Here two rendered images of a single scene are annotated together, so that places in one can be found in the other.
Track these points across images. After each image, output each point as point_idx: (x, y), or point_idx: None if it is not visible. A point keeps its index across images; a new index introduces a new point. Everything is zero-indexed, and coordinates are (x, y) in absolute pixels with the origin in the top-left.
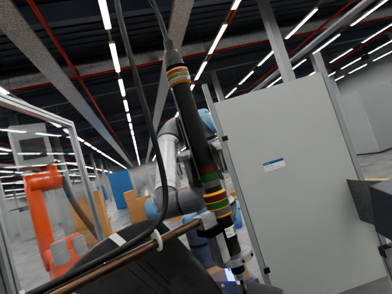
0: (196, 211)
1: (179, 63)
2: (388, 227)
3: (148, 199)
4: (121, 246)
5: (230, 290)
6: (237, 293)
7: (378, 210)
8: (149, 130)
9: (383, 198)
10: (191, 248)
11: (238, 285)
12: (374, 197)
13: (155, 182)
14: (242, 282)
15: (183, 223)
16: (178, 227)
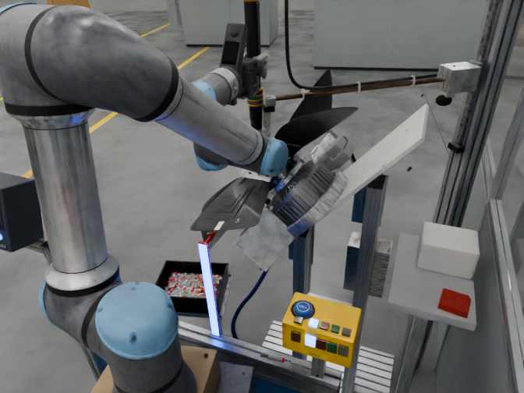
0: None
1: None
2: (30, 227)
3: (277, 139)
4: (320, 86)
5: (238, 213)
6: (236, 207)
7: (16, 215)
8: (288, 30)
9: (23, 192)
10: (182, 362)
11: (224, 220)
12: (10, 200)
13: (252, 130)
14: None
15: (175, 319)
16: (288, 94)
